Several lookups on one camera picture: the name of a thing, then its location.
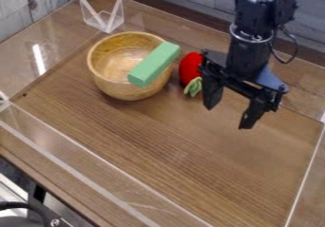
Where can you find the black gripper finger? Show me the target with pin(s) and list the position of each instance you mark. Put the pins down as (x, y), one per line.
(213, 90)
(252, 114)

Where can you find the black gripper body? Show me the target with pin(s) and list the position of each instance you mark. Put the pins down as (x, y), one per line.
(242, 68)

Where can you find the green rectangular block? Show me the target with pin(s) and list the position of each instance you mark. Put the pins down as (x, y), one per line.
(154, 64)

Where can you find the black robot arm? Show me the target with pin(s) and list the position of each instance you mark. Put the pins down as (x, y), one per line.
(260, 16)

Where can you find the brown wooden bowl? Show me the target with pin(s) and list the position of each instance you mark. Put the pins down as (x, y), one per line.
(114, 56)

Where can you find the red toy strawberry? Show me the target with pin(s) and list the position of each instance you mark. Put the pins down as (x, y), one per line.
(190, 75)

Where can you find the clear acrylic stand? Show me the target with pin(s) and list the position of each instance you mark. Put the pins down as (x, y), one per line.
(103, 20)

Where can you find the black metal clamp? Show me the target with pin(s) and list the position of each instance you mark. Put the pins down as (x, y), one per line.
(39, 212)

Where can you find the clear acrylic tray wall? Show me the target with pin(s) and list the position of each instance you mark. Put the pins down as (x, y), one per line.
(98, 189)

